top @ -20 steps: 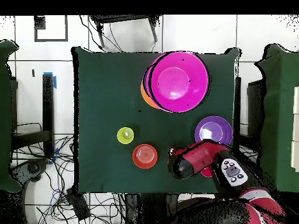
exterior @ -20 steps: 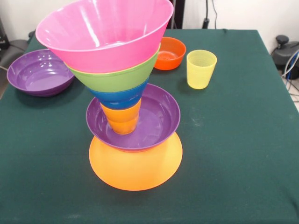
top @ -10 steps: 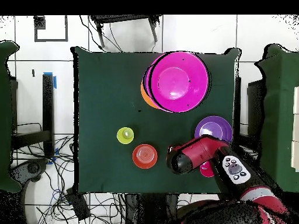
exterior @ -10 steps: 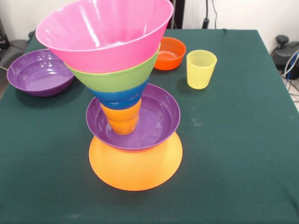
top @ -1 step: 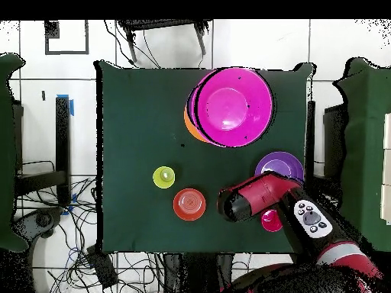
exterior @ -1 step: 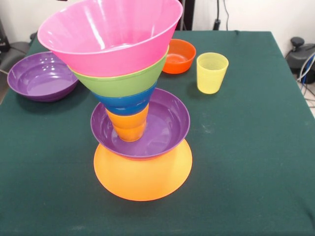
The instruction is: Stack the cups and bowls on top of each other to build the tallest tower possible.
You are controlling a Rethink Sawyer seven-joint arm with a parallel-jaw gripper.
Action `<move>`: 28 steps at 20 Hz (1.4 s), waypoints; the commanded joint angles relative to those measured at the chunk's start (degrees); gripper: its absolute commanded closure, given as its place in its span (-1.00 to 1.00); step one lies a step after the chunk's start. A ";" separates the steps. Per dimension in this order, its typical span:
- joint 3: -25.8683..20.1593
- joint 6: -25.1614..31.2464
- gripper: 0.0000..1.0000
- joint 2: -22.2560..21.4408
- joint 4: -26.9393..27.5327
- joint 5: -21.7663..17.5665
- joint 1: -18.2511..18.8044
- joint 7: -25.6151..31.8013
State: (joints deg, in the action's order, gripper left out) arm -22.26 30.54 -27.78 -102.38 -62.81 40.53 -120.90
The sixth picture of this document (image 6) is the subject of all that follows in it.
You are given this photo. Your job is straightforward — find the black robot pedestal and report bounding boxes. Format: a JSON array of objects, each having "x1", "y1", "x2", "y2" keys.
[{"x1": 176, "y1": 0, "x2": 195, "y2": 31}]

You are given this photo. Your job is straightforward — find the large yellow-orange plastic bowl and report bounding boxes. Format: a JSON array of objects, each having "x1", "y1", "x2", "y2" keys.
[{"x1": 94, "y1": 139, "x2": 193, "y2": 202}]

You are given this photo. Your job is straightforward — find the dark green table cloth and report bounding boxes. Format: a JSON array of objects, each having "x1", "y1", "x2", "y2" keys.
[{"x1": 0, "y1": 29, "x2": 315, "y2": 236}]

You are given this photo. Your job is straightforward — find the yellow plastic cup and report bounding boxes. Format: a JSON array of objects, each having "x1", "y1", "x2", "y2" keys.
[{"x1": 196, "y1": 52, "x2": 229, "y2": 94}]

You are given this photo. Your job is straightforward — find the floor cable bundle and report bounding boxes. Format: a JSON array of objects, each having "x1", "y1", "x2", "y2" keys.
[{"x1": 296, "y1": 53, "x2": 315, "y2": 99}]

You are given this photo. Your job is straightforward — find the blue plastic bowl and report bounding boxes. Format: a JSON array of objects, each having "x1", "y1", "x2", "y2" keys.
[{"x1": 93, "y1": 81, "x2": 158, "y2": 116}]

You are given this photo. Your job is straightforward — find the green plastic bowl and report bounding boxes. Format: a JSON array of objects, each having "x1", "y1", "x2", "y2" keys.
[{"x1": 67, "y1": 45, "x2": 170, "y2": 98}]

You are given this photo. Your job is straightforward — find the black floor stand base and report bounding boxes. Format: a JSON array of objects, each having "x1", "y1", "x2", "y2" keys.
[
  {"x1": 0, "y1": 40, "x2": 32, "y2": 74},
  {"x1": 285, "y1": 36, "x2": 315, "y2": 72}
]

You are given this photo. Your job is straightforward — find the black hanging cable plug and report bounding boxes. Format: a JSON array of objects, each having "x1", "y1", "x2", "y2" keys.
[{"x1": 213, "y1": 0, "x2": 231, "y2": 31}]

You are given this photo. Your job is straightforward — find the large pink plastic bowl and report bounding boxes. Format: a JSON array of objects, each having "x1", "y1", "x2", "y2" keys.
[{"x1": 37, "y1": 0, "x2": 184, "y2": 77}]

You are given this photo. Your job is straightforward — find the red-orange plastic bowl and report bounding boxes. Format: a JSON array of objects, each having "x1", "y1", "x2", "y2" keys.
[{"x1": 162, "y1": 38, "x2": 197, "y2": 74}]

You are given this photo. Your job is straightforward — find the purple plastic bowl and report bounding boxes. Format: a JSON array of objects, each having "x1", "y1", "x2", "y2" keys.
[
  {"x1": 90, "y1": 88, "x2": 191, "y2": 158},
  {"x1": 7, "y1": 51, "x2": 79, "y2": 103}
]

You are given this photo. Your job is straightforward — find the orange plastic cup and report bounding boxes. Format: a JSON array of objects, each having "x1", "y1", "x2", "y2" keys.
[{"x1": 105, "y1": 103, "x2": 150, "y2": 143}]

